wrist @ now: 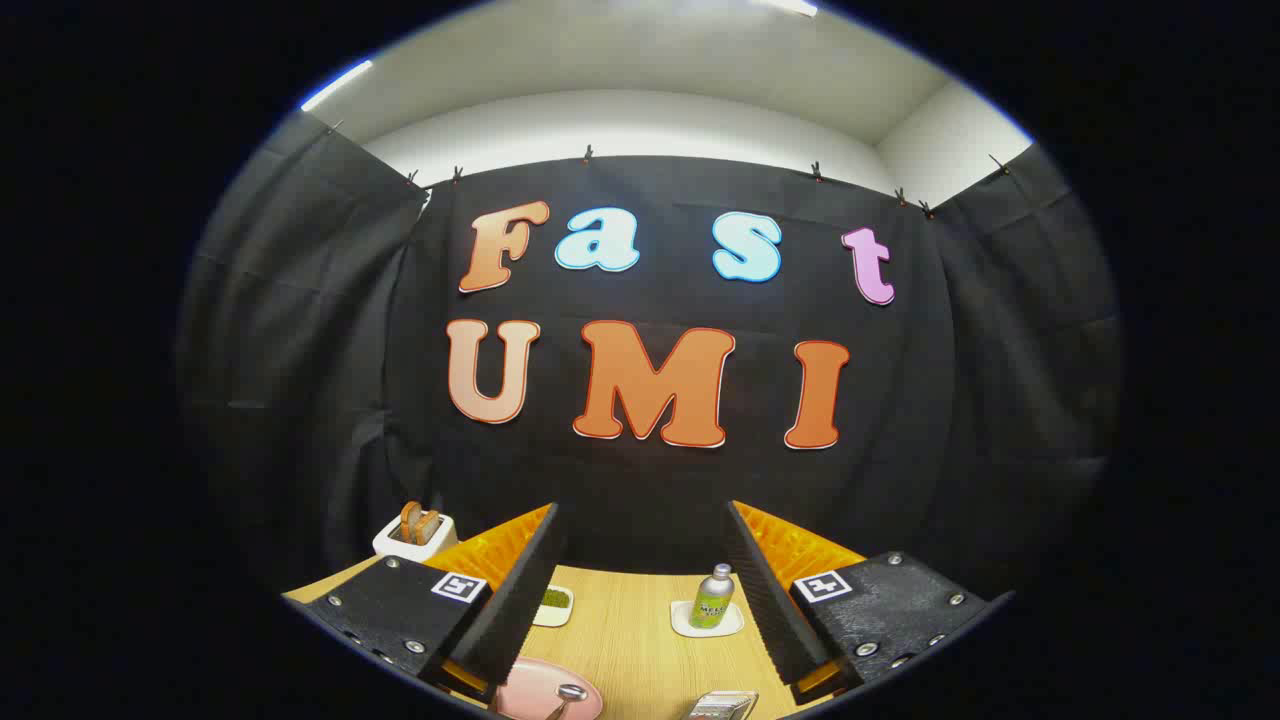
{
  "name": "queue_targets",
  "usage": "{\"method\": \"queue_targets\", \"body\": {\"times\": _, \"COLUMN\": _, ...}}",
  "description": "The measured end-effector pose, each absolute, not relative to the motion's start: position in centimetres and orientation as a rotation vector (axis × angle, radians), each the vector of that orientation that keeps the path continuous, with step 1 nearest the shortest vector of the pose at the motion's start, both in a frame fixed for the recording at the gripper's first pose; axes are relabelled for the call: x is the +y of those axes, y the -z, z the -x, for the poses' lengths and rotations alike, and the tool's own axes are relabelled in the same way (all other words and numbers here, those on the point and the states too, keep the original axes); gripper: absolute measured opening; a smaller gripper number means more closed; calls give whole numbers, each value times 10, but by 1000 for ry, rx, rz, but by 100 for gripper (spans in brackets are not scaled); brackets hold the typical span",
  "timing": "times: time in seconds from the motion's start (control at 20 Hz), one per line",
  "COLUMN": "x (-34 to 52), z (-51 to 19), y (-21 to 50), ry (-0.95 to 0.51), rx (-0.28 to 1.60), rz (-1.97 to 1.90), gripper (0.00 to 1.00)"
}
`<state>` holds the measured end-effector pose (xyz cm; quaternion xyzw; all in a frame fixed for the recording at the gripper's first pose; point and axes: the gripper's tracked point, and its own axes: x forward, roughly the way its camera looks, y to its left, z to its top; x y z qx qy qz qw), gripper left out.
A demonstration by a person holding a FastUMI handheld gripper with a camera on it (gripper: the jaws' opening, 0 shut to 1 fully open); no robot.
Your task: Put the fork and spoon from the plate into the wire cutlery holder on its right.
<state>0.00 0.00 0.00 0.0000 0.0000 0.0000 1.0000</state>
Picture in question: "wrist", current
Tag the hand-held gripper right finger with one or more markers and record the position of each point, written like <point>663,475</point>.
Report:
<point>765,590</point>

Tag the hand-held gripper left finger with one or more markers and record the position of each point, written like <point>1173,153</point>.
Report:
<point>520,590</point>

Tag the pile of green beans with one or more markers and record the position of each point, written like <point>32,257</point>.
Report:
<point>556,598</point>

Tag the white divided dish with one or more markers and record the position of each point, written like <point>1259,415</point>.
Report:
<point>553,617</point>

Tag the green soda bottle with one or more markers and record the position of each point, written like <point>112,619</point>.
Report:
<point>712,605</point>

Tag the white square coaster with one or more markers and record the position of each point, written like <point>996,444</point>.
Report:
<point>685,625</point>

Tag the pink round plate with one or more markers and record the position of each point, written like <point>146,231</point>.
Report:
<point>530,690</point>

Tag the brown bread slice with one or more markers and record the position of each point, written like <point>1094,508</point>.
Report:
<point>410,520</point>
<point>429,527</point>

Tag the metal drain basket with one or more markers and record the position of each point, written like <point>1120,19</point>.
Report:
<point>722,705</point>

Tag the white toaster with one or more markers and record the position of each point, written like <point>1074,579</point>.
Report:
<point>395,545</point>

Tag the row of black cloth clips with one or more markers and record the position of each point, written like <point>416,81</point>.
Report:
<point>589,153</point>

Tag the white ceiling light strip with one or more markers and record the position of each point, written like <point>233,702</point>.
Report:
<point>790,6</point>
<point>335,85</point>

